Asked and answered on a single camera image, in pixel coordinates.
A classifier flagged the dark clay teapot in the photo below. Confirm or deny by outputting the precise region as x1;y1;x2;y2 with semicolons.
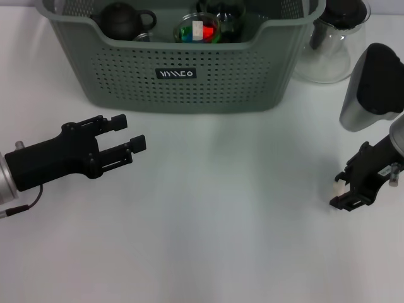
90;2;158;41

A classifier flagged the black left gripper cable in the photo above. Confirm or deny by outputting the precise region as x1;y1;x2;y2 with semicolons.
0;184;44;219

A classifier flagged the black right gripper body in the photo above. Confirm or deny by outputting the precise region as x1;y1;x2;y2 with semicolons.
343;134;401;206

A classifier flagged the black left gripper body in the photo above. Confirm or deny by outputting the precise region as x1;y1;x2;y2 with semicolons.
4;121;102;193

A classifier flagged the glass teacup with black base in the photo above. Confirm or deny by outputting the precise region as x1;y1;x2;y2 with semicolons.
132;31;155;43
195;0;246;42
172;11;222;44

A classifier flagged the glass carafe with black lid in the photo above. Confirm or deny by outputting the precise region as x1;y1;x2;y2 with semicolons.
293;0;372;85

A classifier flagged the grey perforated storage bin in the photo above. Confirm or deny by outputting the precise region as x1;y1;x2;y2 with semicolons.
33;0;326;114

